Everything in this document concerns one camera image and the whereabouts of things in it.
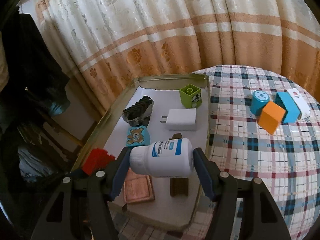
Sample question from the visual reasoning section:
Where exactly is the red toy block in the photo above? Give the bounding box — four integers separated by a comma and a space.
81, 148, 116, 176

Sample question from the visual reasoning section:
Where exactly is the blue bear toy block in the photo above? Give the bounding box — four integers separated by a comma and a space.
126, 126, 150, 147

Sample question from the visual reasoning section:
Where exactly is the white pill bottle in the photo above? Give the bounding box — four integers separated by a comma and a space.
130, 138, 194, 178

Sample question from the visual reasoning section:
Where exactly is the white power adapter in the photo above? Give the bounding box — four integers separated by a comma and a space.
160, 108, 196, 131

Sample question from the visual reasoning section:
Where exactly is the green toy block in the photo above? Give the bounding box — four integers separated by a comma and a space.
179, 83, 202, 108

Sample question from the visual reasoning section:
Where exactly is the brown wooden comb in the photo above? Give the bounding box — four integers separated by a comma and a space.
170, 178, 189, 197

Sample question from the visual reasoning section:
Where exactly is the plaid tablecloth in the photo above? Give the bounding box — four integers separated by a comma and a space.
109, 64, 320, 240

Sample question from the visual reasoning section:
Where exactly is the orange toy block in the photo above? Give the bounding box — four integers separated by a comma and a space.
258, 101, 286, 134

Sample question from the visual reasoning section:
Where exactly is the white small carton box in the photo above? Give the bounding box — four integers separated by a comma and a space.
287, 88, 310, 120

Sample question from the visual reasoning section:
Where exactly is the gold metal tray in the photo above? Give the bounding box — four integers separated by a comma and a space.
70, 74, 211, 233

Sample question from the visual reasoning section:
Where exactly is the blue cylinder toy block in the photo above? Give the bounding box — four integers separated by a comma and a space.
249, 90, 270, 116

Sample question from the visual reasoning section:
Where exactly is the blue rectangular toy block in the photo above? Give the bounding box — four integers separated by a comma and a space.
274, 92, 300, 124

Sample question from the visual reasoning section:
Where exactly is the beige orange curtain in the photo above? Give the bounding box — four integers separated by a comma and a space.
20, 0, 319, 113

